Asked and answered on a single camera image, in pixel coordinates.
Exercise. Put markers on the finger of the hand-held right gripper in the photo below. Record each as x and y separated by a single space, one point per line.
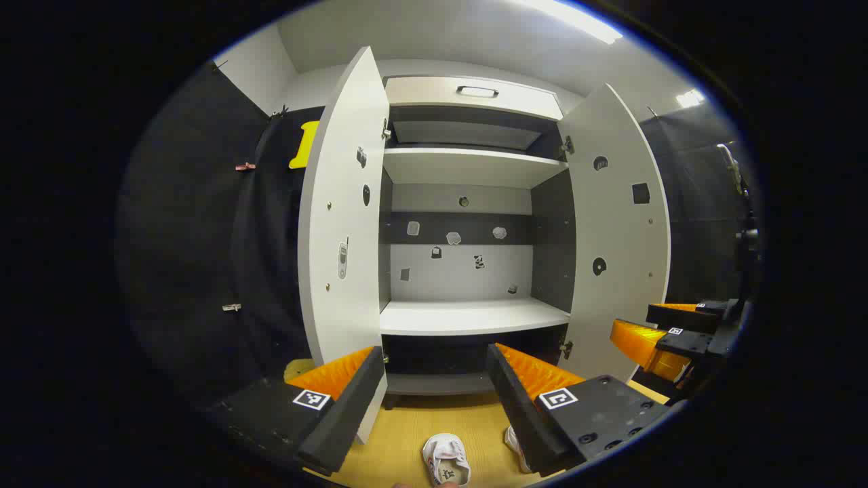
644 346
681 318

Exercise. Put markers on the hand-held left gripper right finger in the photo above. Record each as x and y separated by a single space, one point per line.
519 413

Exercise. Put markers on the white shoe cabinet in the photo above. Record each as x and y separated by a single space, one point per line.
468 315

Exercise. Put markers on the yellow plush toy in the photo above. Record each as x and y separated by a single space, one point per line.
296 369

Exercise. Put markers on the white shoe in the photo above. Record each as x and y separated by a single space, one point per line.
444 451
513 440

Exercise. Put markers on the black cloth clip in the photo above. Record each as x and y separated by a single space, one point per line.
281 112

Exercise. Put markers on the black backdrop cloth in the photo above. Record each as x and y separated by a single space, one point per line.
190 237

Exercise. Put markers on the white cabinet drawer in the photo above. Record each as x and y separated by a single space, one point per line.
420 95

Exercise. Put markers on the small ceiling light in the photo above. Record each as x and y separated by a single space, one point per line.
690 99

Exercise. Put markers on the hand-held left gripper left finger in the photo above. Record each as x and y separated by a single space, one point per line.
346 420

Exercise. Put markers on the white shoe cabinet door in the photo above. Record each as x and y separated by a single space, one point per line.
339 203
617 224

